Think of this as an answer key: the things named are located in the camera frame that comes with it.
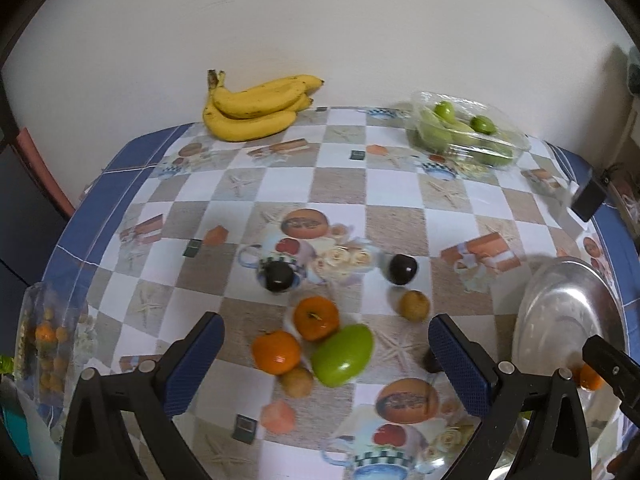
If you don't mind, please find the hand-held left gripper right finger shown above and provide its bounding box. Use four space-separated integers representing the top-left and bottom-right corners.
428 313 597 480

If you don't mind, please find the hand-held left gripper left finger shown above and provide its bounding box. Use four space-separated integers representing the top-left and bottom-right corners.
59 311 225 480

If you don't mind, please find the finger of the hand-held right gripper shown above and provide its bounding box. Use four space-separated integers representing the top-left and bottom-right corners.
582 335 640 421

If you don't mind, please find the orange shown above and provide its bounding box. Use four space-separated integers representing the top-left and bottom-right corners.
577 362 605 392
293 296 340 342
251 330 302 376

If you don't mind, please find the brown round sapodilla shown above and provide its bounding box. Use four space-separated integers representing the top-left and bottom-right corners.
398 290 431 322
278 365 315 399

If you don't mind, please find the round metal bowl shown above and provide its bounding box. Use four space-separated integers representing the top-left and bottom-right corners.
511 256 628 466

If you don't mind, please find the dark plum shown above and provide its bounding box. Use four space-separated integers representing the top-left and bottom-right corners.
260 260 297 293
387 254 418 286

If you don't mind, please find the green mango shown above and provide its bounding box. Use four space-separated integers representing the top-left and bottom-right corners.
311 323 376 387

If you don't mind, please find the clear bag of kumquats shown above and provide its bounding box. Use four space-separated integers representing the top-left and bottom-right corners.
15 282 88 406

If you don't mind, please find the black power adapter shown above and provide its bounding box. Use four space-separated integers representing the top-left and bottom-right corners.
571 170 608 222

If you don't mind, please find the reddish brown board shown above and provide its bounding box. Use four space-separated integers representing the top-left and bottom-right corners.
12 127 78 221

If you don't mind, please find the pile of green jujubes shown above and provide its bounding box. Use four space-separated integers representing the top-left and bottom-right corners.
417 101 516 166

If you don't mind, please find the clear plastic clamshell container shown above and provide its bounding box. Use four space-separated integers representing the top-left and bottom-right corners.
407 91 532 171

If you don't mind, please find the bunch of yellow bananas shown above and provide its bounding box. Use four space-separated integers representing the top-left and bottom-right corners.
202 69 326 142

